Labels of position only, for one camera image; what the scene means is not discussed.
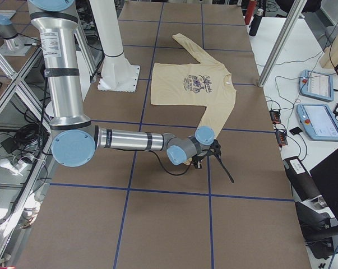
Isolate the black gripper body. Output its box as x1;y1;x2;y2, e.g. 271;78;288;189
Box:
193;156;204;167

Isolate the beige long sleeve shirt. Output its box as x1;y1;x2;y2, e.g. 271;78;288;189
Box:
150;33;236;145

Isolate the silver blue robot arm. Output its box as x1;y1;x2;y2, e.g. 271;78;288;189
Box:
0;15;39;57
28;1;214;167

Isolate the lower orange circuit board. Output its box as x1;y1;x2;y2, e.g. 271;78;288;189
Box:
275;129;288;148

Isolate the orange circuit board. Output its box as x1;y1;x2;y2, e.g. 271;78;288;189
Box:
275;129;288;148
269;109;281;124

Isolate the upper orange circuit board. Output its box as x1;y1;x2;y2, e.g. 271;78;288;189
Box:
269;109;281;124

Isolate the brown cylinder device with label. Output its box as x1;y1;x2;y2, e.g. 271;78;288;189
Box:
283;156;321;201

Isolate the lower blue teach pendant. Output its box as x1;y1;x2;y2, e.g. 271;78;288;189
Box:
296;104;338;141

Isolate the blue teach pendant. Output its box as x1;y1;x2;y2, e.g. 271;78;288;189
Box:
296;104;338;141
299;69;334;102

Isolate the black computer monitor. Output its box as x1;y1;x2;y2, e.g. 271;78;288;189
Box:
310;149;338;219

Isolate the upper blue teach pendant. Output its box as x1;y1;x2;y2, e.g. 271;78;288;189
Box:
299;69;334;102

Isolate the black water bottle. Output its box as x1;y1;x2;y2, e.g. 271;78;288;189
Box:
249;8;264;36

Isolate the white plastic chair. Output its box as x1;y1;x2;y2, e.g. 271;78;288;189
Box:
45;101;54;118

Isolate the red water bottle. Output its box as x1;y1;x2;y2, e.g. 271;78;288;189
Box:
244;0;257;25

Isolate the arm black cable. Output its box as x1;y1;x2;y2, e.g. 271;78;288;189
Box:
153;150;235;184

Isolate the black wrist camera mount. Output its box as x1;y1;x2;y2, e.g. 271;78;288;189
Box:
196;140;222;162

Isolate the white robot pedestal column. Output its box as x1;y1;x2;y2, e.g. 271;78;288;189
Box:
90;0;140;92

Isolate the aluminium frame post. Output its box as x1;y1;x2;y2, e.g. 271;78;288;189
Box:
258;0;307;87

